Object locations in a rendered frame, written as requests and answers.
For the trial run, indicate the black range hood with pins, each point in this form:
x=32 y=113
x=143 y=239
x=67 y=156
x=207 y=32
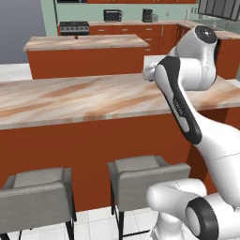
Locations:
x=71 y=1

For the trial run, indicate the red cupboard run with sink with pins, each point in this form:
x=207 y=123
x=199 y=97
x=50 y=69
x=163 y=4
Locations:
x=229 y=53

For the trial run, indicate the small grey toaster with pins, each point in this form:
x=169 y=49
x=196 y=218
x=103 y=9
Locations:
x=155 y=18

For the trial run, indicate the red wall cupboard run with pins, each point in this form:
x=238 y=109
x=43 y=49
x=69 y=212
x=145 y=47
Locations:
x=140 y=1

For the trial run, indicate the black coffee machine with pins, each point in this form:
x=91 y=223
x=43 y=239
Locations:
x=147 y=15

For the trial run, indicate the black toaster oven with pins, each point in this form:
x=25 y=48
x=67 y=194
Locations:
x=112 y=15

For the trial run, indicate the dark framed window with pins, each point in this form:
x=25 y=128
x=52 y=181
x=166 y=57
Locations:
x=220 y=9

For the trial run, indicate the red base cupboard run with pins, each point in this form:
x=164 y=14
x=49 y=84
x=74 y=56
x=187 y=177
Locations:
x=150 y=34

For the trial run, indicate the marble-top red kitchen island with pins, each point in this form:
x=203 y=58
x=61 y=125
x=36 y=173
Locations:
x=84 y=59

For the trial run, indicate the marble-top red bar counter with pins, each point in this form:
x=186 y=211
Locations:
x=78 y=131

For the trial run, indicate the grey bar stool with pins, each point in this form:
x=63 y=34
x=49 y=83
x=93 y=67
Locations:
x=140 y=184
x=34 y=197

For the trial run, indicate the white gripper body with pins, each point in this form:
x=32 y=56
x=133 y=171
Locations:
x=149 y=72

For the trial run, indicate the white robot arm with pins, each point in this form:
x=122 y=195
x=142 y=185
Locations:
x=218 y=146

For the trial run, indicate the black and steel stove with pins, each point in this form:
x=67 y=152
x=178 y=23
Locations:
x=74 y=28

